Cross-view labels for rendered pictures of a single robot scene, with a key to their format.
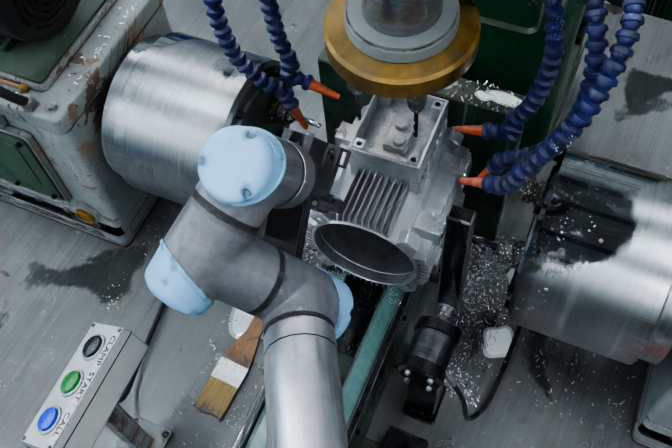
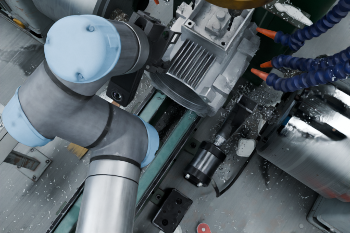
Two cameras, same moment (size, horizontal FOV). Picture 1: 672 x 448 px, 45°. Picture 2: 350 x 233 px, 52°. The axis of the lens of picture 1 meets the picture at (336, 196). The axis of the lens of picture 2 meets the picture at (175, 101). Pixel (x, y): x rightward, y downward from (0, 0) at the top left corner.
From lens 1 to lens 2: 37 cm
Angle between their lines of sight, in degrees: 15
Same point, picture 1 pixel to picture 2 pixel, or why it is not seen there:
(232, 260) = (68, 116)
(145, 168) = (49, 7)
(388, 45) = not seen: outside the picture
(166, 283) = (14, 125)
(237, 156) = (76, 44)
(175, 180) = not seen: hidden behind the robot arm
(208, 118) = not seen: outside the picture
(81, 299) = (13, 70)
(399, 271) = (198, 103)
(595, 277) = (322, 151)
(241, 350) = not seen: hidden behind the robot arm
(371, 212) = (187, 70)
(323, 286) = (138, 136)
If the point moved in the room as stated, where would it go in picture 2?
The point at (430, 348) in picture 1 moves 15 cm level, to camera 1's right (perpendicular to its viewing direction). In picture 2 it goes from (205, 164) to (279, 171)
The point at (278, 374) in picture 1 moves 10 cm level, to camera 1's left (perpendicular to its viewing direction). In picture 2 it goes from (89, 204) to (13, 196)
